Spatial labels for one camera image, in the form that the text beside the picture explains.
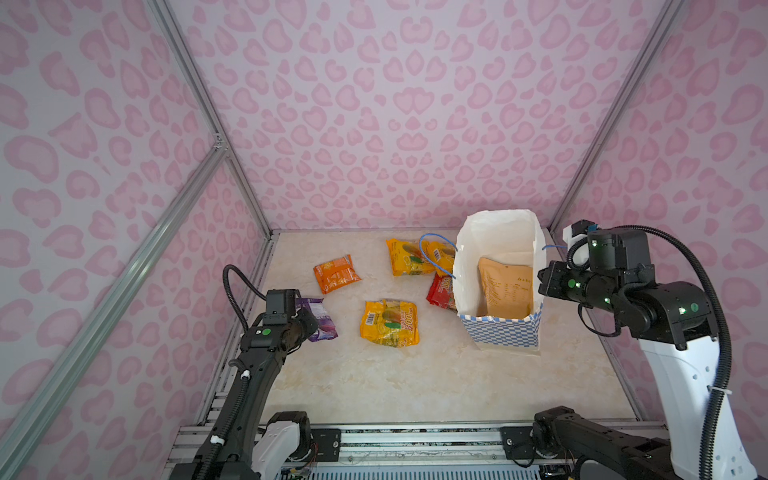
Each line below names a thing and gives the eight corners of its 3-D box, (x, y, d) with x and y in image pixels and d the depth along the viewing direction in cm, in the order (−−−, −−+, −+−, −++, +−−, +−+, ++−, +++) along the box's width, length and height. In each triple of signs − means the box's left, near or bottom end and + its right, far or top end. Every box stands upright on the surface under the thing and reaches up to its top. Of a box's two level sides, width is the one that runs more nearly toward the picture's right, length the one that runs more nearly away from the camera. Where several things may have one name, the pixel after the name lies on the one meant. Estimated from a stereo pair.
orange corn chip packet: (323, 295, 103) (321, 290, 101) (314, 272, 110) (312, 266, 107) (361, 280, 107) (360, 275, 105) (350, 259, 114) (349, 253, 111)
